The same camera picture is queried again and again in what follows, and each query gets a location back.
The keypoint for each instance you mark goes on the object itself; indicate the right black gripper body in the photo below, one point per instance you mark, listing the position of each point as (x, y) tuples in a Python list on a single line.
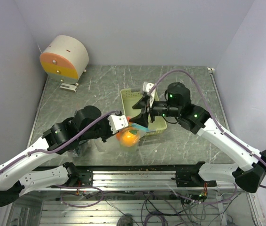
[(162, 108)]

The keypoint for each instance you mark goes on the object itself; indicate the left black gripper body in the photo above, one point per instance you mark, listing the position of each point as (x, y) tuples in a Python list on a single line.
[(102, 129)]

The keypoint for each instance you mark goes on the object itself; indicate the yellow-green perforated plastic basket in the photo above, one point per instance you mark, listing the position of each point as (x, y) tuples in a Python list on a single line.
[(131, 96)]

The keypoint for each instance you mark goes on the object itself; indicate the yellow-orange peach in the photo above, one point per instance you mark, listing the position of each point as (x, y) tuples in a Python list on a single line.
[(128, 137)]

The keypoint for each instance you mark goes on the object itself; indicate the blue-zipper clear bag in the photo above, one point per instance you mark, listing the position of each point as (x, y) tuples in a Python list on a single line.
[(112, 145)]

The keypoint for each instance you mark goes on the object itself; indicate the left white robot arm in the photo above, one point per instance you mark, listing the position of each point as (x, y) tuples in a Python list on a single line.
[(18, 176)]

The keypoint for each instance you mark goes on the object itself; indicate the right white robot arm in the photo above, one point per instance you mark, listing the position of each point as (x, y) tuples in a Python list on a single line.
[(249, 167)]

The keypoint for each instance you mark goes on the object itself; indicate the cylindrical drawer box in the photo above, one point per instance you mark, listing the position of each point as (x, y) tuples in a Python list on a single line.
[(65, 59)]

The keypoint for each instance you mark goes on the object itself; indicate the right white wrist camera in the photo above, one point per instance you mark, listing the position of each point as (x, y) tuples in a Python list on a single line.
[(150, 93)]

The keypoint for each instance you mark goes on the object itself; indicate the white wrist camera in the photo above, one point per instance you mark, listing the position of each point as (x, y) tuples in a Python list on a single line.
[(118, 123), (150, 93)]

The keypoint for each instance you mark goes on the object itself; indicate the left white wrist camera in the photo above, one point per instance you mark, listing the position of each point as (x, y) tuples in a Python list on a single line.
[(118, 123)]

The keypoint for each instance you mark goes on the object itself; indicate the small silver metal bracket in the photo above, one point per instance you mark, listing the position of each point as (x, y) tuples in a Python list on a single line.
[(69, 87)]

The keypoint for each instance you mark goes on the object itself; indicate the aluminium rail frame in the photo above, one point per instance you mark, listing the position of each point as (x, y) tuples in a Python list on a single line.
[(151, 196)]

